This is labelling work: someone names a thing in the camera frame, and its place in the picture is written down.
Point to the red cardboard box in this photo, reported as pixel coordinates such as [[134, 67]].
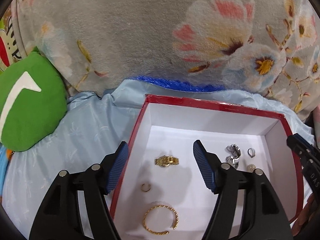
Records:
[[200, 120]]

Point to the light blue bedsheet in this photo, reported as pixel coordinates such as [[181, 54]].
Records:
[[82, 135]]

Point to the blue fuzzy cloth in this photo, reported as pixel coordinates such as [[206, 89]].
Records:
[[180, 83]]

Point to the gold wristwatch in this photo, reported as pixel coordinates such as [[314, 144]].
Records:
[[166, 161]]

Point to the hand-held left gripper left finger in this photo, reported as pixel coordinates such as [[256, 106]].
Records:
[[116, 170]]

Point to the silver wristwatch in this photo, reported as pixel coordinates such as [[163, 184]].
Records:
[[233, 153]]

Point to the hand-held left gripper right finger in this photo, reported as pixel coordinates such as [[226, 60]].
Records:
[[203, 165]]

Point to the colourful cartoon printed blanket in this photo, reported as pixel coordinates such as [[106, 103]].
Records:
[[10, 40]]

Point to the green round cushion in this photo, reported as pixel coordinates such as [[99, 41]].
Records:
[[37, 117]]

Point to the person's right hand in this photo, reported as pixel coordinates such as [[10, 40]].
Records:
[[308, 217]]

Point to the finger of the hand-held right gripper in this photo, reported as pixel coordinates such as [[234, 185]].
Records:
[[303, 152]]

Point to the grey floral blanket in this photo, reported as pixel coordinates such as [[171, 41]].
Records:
[[130, 30]]

